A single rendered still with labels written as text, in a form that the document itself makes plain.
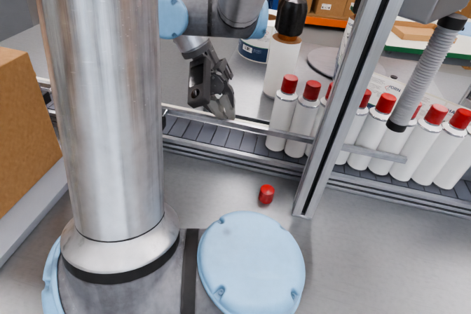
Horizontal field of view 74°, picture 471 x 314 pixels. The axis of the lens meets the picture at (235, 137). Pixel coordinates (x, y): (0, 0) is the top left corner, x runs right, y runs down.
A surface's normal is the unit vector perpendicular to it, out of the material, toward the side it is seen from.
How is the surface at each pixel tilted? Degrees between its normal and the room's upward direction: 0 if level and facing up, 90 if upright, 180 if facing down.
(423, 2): 90
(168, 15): 82
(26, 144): 90
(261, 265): 8
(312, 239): 0
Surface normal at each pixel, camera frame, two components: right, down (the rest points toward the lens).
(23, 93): 0.97, 0.21
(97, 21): 0.29, 0.40
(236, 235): 0.22, -0.72
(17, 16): 0.29, 0.67
